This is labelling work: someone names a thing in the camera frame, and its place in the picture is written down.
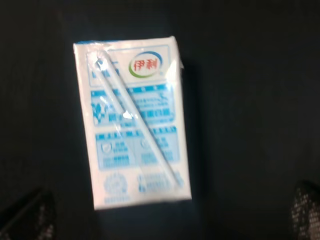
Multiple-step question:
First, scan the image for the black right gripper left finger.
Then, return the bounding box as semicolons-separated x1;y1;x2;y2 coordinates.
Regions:
0;188;57;240

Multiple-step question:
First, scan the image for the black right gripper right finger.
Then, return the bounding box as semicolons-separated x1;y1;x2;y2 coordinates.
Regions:
290;180;320;240

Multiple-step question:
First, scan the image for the white blue milk carton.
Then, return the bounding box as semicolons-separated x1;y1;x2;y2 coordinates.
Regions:
73;36;192;210

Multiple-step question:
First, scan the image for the black tablecloth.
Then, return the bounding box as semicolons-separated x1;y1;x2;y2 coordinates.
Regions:
0;0;320;240

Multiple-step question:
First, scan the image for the white wrapped drinking straw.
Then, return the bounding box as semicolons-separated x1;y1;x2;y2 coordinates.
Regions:
90;50;180;190

